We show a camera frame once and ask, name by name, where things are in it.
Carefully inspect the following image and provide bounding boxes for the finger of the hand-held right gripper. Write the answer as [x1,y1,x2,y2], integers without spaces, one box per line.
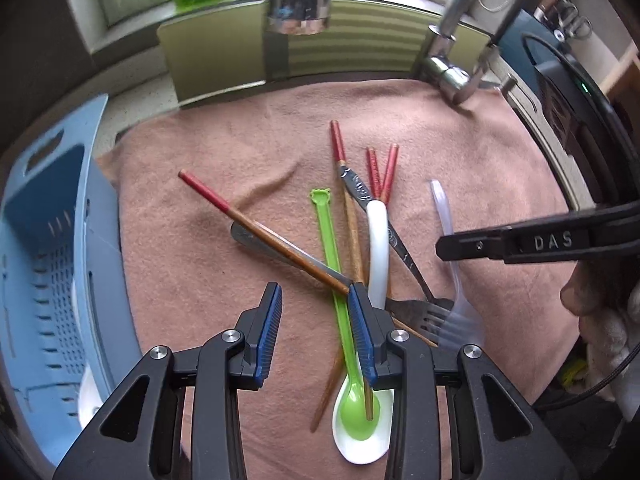
[435,202,640,266]

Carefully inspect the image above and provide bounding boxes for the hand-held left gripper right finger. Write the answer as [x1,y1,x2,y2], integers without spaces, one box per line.
[347,282,566,480]

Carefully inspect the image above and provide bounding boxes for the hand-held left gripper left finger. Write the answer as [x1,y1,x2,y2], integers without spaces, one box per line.
[52,282,283,480]

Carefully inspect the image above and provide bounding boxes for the plain metal fork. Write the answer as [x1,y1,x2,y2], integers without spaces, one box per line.
[230,221,453,347]

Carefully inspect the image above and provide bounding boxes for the clear plastic fork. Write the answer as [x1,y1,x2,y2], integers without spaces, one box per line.
[429,179,487,352]

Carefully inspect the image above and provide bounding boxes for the green plastic spoon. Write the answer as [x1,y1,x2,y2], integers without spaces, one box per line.
[309,187,382,442]

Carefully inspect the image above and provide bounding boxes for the patterned-handle metal spoon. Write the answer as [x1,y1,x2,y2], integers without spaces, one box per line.
[338,162,441,311]

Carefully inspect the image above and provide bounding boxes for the blue plastic basket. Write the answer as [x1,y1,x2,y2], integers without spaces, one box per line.
[0,92,143,468]

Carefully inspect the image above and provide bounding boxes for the person's right hand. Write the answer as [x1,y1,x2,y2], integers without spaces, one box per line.
[560,260,640,318]

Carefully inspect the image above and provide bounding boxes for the wooden shelf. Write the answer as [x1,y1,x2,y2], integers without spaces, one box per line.
[600,42,640,106]

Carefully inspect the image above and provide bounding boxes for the kitchen scissors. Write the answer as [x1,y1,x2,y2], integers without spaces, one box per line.
[555,2,593,42]

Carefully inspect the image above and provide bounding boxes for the dark blue container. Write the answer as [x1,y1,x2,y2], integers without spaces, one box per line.
[497,7,551,111]

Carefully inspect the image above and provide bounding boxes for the chrome faucet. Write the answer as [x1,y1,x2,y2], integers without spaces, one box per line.
[420,0,543,107]

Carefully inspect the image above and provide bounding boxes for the pink towel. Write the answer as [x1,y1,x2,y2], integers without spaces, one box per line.
[95,77,583,480]

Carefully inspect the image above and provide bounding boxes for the black cable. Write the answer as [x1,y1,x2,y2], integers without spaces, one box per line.
[537,355,636,411]

